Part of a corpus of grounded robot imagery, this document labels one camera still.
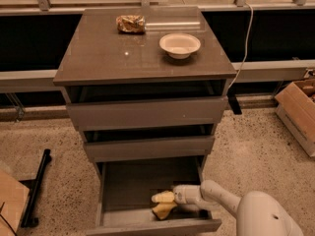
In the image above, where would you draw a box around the white bowl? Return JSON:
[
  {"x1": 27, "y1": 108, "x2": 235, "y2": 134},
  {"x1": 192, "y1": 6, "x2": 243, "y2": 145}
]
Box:
[{"x1": 159, "y1": 33, "x2": 201, "y2": 59}]

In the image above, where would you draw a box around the cardboard box left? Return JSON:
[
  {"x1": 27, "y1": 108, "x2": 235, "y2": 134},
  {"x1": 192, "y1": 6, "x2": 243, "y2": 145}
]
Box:
[{"x1": 0, "y1": 170, "x2": 30, "y2": 236}]

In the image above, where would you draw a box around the bottom drawer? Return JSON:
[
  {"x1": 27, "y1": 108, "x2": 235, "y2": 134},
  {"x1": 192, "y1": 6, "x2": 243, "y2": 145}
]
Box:
[{"x1": 87, "y1": 156, "x2": 221, "y2": 236}]

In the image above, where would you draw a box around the black bar stand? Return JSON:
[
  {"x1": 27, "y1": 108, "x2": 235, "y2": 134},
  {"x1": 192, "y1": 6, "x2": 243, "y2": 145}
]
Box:
[{"x1": 21, "y1": 148, "x2": 52, "y2": 228}]

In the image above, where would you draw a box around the top drawer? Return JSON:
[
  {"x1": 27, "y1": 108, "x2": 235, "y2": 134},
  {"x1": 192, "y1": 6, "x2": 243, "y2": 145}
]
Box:
[{"x1": 67, "y1": 96, "x2": 227, "y2": 131}]

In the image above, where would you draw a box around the cardboard box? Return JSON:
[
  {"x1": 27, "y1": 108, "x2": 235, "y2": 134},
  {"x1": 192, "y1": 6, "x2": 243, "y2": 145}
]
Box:
[
  {"x1": 275, "y1": 79, "x2": 315, "y2": 157},
  {"x1": 0, "y1": 170, "x2": 30, "y2": 236}
]

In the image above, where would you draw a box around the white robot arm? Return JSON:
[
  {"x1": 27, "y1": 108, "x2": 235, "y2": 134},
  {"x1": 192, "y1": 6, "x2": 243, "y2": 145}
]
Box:
[{"x1": 152, "y1": 180, "x2": 304, "y2": 236}]

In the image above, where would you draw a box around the grey drawer cabinet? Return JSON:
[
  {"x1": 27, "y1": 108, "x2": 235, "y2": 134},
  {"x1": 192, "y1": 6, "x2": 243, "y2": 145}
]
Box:
[{"x1": 53, "y1": 6, "x2": 237, "y2": 179}]

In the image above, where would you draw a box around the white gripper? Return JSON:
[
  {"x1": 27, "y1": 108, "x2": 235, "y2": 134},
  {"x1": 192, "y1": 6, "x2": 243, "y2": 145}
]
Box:
[{"x1": 152, "y1": 185, "x2": 214, "y2": 211}]

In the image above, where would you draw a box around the yellow sponge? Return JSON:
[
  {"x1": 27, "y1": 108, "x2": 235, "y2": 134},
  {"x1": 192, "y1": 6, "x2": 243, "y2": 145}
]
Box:
[{"x1": 152, "y1": 202, "x2": 177, "y2": 220}]

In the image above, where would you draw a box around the cardboard box right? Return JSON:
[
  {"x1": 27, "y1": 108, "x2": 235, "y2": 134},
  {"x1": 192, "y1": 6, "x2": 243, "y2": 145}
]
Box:
[{"x1": 275, "y1": 79, "x2": 315, "y2": 157}]

